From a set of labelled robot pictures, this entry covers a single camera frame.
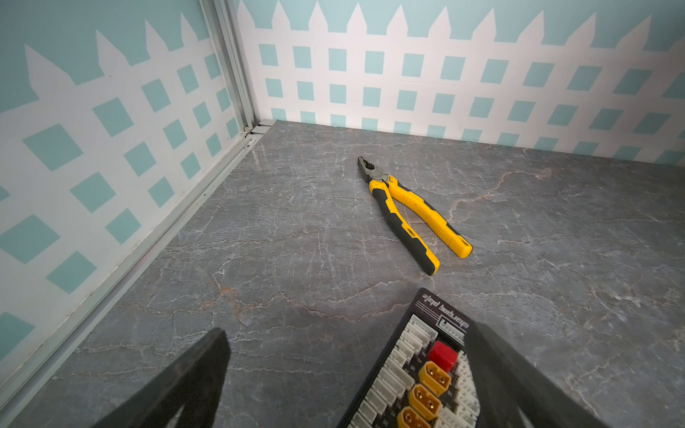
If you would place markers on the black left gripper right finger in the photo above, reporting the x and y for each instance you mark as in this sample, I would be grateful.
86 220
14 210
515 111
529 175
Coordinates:
514 393

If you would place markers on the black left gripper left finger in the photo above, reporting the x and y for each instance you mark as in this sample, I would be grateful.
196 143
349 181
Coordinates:
189 389

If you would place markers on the black parallel charging board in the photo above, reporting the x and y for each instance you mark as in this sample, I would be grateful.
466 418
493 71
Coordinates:
422 378

